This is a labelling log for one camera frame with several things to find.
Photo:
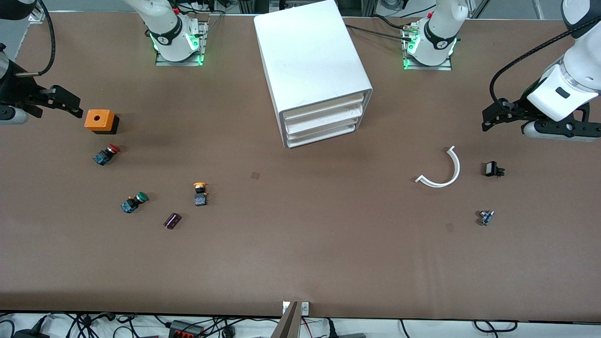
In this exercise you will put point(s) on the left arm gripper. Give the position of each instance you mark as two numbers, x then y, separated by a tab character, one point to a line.
522	107

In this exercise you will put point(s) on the right arm dark gripper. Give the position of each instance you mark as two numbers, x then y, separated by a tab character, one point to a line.
15	90

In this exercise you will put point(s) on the yellow push button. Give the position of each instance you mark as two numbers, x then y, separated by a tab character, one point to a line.
200	197

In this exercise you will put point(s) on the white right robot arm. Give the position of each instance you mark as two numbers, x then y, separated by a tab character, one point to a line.
169	28

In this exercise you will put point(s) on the red push button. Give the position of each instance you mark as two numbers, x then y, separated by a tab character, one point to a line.
104	156

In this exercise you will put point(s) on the green push button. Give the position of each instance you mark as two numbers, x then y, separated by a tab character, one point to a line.
134	203

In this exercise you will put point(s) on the small blue electronic component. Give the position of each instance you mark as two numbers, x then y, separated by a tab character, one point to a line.
486	218

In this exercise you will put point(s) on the purple cylindrical capacitor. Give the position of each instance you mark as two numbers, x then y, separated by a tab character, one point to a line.
172	220

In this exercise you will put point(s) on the black power adapter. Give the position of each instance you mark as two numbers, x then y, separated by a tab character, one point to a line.
30	334

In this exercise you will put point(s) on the black power strip red switches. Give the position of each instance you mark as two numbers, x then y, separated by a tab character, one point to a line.
188	332

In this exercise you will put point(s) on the black plug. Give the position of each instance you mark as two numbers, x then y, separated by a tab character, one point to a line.
331	329

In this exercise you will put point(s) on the white table edge clamp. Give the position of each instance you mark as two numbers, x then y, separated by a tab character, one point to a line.
305	308
285	308

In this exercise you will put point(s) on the orange button enclosure box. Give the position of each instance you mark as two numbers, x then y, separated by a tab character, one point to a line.
98	119

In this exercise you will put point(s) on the black switch with white face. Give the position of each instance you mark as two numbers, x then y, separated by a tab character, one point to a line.
491	169

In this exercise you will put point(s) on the white curved plastic bracket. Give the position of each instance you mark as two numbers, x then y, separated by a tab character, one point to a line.
458	166

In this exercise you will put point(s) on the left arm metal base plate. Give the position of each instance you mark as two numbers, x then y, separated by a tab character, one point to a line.
441	67

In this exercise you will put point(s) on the metal table corner bracket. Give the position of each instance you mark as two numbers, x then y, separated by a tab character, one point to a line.
36	16

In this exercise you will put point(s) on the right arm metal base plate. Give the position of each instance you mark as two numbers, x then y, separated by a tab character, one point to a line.
178	62

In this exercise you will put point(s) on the aluminium frame profile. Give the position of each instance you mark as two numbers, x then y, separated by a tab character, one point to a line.
246	5

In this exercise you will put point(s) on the brown camera mount post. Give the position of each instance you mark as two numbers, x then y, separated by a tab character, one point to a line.
288	324

